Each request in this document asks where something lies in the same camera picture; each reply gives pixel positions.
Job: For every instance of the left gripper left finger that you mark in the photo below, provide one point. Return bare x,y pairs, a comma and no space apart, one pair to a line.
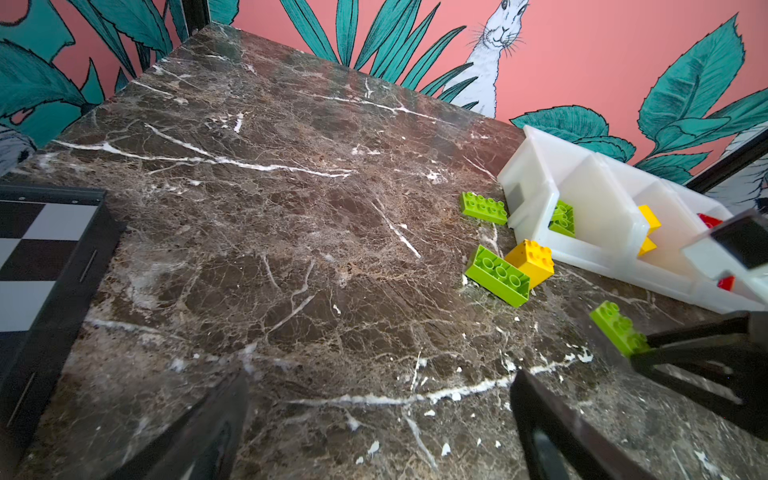
202,443

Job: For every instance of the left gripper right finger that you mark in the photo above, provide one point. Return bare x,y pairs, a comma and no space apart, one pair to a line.
555,438

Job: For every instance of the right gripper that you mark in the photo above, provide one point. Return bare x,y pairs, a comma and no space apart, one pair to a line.
730,352

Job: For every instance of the green lego brick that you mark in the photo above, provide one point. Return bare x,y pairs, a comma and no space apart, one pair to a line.
562,220
619,329
483,208
499,277

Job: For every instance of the yellow lego brick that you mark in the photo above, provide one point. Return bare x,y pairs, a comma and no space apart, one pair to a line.
650,218
533,259
647,246

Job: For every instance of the white three-compartment bin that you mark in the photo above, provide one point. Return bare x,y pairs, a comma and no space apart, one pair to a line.
605,195

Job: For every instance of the red arch lego piece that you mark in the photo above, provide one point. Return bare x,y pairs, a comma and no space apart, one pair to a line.
709,221

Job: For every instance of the checkerboard calibration plate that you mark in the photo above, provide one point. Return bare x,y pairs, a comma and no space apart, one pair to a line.
56,245

